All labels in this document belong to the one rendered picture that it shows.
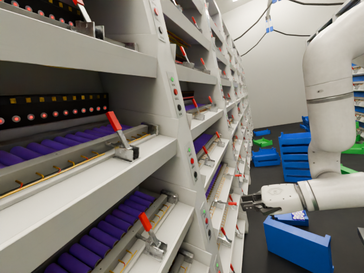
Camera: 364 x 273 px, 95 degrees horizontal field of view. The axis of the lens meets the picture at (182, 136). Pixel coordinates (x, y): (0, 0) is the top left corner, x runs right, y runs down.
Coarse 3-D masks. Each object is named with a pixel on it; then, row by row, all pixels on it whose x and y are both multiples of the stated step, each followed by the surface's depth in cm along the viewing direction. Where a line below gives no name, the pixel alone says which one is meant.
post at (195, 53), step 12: (204, 0) 100; (192, 12) 98; (204, 12) 96; (204, 24) 97; (192, 48) 103; (204, 48) 101; (192, 60) 105; (204, 60) 102; (216, 60) 107; (192, 84) 109; (204, 84) 106; (216, 84) 103; (204, 96) 108; (216, 96) 105; (228, 156) 112
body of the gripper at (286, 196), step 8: (280, 184) 56; (288, 184) 54; (264, 192) 54; (272, 192) 53; (280, 192) 51; (288, 192) 50; (296, 192) 49; (264, 200) 50; (272, 200) 49; (280, 200) 48; (288, 200) 47; (296, 200) 47; (288, 208) 48; (296, 208) 47; (304, 208) 47
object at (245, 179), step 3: (246, 171) 180; (249, 171) 179; (243, 174) 166; (246, 174) 181; (243, 177) 174; (246, 177) 176; (243, 180) 167; (246, 180) 166; (243, 183) 164; (246, 183) 165; (243, 186) 159; (246, 186) 159; (243, 189) 155; (246, 189) 155; (243, 192) 143; (246, 192) 150; (243, 195) 142
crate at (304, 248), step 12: (264, 228) 102; (276, 228) 96; (288, 228) 93; (276, 240) 98; (288, 240) 92; (300, 240) 87; (312, 240) 83; (324, 240) 82; (276, 252) 100; (288, 252) 94; (300, 252) 89; (312, 252) 84; (324, 252) 80; (300, 264) 91; (312, 264) 86; (324, 264) 82
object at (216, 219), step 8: (224, 160) 113; (232, 160) 111; (232, 168) 111; (232, 176) 101; (224, 184) 92; (224, 192) 85; (208, 200) 78; (224, 200) 79; (216, 208) 74; (224, 208) 74; (216, 216) 69; (216, 224) 65; (216, 232) 57; (216, 240) 59
